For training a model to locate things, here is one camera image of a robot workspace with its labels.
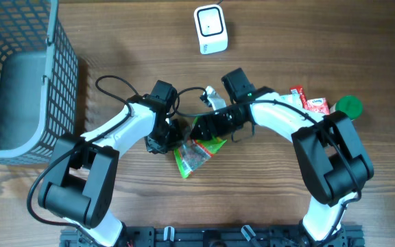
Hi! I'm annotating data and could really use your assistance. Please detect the green snack bag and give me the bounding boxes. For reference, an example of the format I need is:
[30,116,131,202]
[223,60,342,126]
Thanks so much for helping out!
[171,119,226,178]

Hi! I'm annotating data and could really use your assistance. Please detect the teal wet wipes pack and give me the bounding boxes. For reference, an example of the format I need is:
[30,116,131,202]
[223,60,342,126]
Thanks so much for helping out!
[280,93,304,108]

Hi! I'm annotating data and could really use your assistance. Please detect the red stick sachet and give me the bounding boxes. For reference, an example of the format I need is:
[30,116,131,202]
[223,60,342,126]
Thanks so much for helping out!
[290,85,309,110]

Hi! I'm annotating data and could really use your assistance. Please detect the orange tissue pack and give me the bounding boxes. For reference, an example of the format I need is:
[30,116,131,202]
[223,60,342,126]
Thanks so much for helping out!
[307,97,330,115]

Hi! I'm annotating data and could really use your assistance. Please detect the green lid small jar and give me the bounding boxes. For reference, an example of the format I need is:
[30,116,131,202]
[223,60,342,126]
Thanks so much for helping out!
[329,95,363,120]

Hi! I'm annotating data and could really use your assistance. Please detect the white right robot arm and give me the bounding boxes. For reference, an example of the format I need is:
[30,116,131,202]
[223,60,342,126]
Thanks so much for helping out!
[191,68,374,246]

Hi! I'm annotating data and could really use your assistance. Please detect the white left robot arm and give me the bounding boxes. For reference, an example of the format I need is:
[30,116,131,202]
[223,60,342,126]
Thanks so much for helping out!
[29,80,182,246]

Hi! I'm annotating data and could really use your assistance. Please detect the white barcode scanner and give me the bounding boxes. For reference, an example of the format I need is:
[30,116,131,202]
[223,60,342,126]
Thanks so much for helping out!
[193,4,228,55]

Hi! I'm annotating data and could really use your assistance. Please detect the grey plastic mesh basket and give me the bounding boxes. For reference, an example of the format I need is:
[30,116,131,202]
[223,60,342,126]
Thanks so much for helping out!
[0,0,79,165]

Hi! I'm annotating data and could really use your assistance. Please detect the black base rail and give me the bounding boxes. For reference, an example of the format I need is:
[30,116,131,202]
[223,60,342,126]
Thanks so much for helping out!
[59,225,366,247]

